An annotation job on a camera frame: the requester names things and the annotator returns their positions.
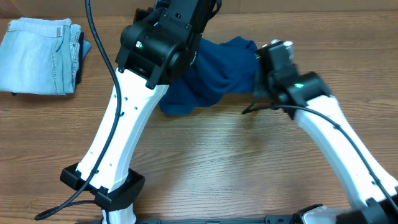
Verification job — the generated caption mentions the dark blue polo shirt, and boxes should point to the dark blue polo shirt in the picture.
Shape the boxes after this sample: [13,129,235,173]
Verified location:
[159,36,259,116]

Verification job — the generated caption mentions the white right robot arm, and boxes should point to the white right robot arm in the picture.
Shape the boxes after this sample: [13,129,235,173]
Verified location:
[255,40,397,223]

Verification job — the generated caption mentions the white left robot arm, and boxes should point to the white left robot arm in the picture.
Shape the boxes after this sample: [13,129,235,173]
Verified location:
[60,0,221,223]

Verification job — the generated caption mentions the folded dark navy garment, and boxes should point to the folded dark navy garment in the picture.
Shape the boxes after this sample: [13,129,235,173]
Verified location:
[75,32,91,86]

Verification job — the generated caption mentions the folded light blue jeans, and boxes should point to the folded light blue jeans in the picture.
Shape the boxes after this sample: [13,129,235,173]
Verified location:
[1,17,81,95]

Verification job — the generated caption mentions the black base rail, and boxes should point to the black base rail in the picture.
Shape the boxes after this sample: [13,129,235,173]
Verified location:
[76,214,299,224]

